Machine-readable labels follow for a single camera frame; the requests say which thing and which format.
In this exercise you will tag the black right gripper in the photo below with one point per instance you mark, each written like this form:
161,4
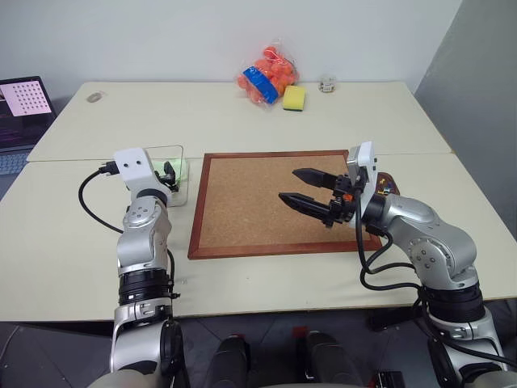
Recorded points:
341,202

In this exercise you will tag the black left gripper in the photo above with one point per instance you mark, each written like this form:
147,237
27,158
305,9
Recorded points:
165,182

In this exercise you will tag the pale green paper note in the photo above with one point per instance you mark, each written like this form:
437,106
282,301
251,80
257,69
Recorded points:
156,165
182,169

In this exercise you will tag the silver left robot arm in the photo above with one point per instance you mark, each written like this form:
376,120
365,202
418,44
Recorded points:
139,250

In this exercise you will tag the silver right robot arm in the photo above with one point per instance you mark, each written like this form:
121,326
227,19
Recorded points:
436,242

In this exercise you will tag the wood framed cork board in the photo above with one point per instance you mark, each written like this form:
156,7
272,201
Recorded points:
250,202

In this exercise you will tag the clear plastic container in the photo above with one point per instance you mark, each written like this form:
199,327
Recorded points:
183,194

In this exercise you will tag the brown wooden tray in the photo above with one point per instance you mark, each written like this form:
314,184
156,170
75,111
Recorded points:
395,186

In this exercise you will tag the yellow green sponge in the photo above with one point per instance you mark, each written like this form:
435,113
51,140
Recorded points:
293,99

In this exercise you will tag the small clear glass jar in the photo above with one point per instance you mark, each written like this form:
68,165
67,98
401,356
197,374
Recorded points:
326,83

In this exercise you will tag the grey oval table grommet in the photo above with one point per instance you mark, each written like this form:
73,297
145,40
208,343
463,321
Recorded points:
95,97

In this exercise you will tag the clear bag of orange balls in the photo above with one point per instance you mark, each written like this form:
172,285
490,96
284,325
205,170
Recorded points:
274,72

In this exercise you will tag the open grey laptop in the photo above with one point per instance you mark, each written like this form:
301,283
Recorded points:
24,113

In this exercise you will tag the dark rounded shape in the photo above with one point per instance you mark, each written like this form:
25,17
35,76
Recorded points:
331,363
226,363

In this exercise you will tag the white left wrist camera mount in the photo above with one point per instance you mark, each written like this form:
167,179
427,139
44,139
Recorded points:
131,167

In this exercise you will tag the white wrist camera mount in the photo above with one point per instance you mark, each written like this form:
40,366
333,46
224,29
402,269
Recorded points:
131,167
365,157

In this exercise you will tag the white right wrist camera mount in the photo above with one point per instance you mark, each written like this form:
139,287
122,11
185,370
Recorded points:
365,157

